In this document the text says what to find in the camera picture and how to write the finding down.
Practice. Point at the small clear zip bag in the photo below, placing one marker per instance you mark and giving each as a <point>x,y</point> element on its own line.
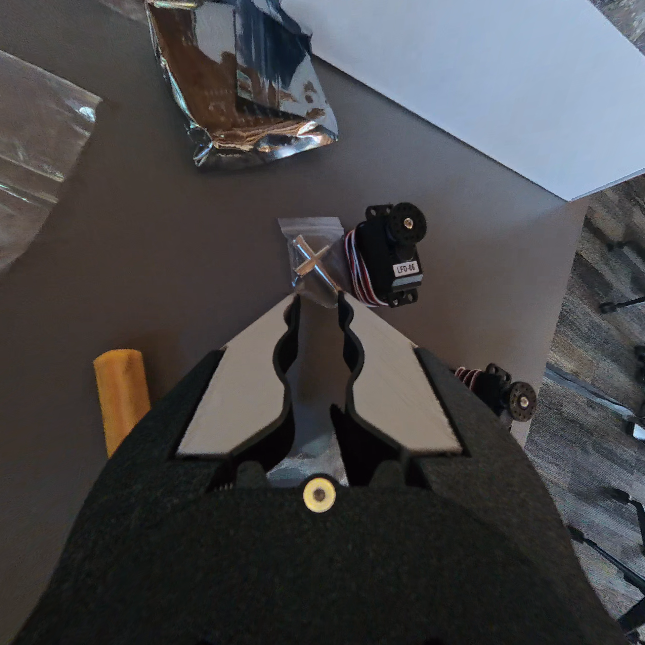
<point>310,262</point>

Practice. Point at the silver foil bag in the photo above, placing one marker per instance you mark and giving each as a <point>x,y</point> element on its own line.
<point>226,85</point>

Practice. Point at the grey desk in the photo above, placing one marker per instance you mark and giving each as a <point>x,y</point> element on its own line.
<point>151,242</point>

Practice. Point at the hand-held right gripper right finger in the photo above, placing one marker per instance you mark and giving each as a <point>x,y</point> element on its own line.
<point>398,383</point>

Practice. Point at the black servo motor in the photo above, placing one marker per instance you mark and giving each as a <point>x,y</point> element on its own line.
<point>504,390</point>
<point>393,252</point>

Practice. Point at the orange cardboard box white flaps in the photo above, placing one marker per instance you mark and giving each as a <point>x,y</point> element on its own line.
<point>478,85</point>

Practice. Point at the amber cylinder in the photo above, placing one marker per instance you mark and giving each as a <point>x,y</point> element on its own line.
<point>123,398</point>

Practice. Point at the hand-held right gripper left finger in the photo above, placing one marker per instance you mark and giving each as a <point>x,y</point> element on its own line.
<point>242,383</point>

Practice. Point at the large clear plastic bag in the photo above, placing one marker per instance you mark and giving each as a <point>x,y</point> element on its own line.
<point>35,161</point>

